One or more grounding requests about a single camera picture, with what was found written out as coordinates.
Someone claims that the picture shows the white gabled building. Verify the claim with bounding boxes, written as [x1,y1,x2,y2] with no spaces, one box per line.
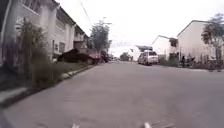
[176,19,224,63]
[151,34,179,61]

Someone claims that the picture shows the hedge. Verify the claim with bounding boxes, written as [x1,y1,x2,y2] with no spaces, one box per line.
[158,56,181,68]

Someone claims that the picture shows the red vehicle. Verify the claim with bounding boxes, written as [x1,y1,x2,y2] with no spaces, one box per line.
[57,47,103,65]

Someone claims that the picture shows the distant tree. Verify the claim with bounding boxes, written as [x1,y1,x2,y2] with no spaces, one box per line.
[119,52,132,62]

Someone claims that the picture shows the parked motorcycle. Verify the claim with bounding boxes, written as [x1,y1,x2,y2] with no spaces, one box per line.
[179,55,198,69]

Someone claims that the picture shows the grey asphalt road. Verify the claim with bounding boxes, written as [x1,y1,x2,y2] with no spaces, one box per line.
[0,60,224,128]

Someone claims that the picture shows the overhead wires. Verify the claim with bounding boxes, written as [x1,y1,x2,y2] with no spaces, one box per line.
[79,0,94,28]

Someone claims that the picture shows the row of pale houses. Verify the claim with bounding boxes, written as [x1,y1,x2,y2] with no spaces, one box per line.
[0,0,91,68]

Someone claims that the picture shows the bushes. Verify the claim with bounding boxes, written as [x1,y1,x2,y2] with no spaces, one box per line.
[3,18,64,88]

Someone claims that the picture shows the white house with dark roof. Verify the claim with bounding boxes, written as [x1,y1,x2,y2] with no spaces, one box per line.
[129,44,154,62]

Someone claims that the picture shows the pale van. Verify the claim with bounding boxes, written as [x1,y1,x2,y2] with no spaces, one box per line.
[137,49,160,66]

